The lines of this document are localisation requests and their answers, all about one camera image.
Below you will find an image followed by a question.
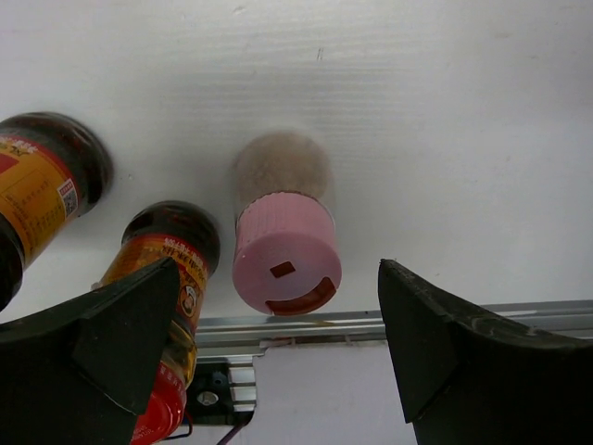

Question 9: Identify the red lid sauce jar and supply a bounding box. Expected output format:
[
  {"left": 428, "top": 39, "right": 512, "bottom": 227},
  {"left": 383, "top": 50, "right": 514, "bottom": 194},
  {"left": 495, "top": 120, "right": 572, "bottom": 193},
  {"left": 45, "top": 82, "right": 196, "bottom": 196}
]
[
  {"left": 1, "top": 111, "right": 113, "bottom": 307},
  {"left": 96, "top": 200, "right": 221, "bottom": 444}
]

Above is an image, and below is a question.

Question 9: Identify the pink cap spice jar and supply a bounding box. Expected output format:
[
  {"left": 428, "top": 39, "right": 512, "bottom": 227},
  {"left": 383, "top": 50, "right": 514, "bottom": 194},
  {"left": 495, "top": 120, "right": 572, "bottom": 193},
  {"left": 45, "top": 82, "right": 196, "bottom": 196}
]
[{"left": 232, "top": 131, "right": 342, "bottom": 316}]

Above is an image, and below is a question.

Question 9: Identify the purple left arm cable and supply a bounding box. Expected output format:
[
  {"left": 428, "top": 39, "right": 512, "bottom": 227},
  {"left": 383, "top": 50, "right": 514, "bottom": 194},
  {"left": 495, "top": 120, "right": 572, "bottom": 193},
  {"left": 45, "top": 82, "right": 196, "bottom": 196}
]
[{"left": 217, "top": 424, "right": 245, "bottom": 445}]

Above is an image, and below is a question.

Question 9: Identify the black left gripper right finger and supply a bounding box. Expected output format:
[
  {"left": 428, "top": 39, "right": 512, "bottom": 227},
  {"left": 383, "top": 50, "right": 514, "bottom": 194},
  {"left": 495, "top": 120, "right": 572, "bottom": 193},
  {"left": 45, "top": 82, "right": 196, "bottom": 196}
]
[{"left": 378, "top": 260, "right": 592, "bottom": 444}]

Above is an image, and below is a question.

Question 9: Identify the aluminium front rail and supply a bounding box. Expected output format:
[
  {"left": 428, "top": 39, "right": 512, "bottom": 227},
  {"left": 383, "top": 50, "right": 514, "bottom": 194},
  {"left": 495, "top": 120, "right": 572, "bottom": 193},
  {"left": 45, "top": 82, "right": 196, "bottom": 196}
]
[{"left": 184, "top": 299, "right": 593, "bottom": 413}]

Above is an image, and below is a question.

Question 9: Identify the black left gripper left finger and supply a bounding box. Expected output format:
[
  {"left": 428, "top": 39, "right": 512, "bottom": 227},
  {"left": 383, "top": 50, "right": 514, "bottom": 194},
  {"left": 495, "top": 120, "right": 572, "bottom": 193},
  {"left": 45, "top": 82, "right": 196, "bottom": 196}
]
[{"left": 1, "top": 258, "right": 179, "bottom": 444}]

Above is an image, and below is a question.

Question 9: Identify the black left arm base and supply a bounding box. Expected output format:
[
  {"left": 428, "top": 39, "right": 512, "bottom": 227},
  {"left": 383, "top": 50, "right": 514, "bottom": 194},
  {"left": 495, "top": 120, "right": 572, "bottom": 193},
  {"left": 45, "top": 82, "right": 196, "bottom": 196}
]
[{"left": 186, "top": 362, "right": 257, "bottom": 426}]

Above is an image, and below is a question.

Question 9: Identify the red lid sauce jar front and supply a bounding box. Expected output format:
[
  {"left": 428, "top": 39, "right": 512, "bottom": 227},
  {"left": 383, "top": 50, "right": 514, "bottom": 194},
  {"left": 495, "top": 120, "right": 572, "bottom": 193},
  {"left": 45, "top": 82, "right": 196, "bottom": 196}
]
[{"left": 96, "top": 200, "right": 221, "bottom": 444}]

